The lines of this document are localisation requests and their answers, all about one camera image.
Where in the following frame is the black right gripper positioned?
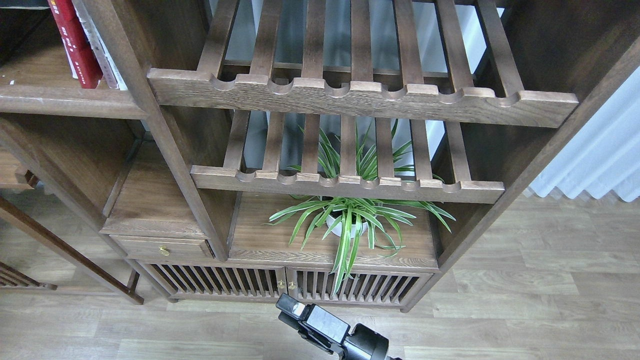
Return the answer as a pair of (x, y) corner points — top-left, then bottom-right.
(276, 294), (400, 360)

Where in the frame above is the red book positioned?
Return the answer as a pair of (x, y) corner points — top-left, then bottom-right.
(48, 0), (103, 89)

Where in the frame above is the white lavender book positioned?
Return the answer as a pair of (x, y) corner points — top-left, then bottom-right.
(62, 36), (79, 80)

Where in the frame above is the black and yellow book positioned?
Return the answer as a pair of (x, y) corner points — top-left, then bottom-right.
(0, 0), (50, 10)

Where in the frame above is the white plant pot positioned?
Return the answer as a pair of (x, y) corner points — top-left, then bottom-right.
(325, 212), (369, 239)

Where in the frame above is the green spider plant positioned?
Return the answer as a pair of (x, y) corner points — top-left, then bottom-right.
(267, 129), (455, 296)

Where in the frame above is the brass drawer knob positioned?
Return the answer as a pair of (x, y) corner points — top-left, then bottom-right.
(158, 245), (170, 256)

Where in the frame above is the dark wooden bookshelf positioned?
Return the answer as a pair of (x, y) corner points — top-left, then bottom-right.
(1, 0), (639, 312)

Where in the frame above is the white upright book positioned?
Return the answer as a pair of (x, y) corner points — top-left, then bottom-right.
(72, 0), (128, 91)

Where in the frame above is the white curtain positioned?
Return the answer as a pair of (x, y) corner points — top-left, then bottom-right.
(528, 69), (640, 202)

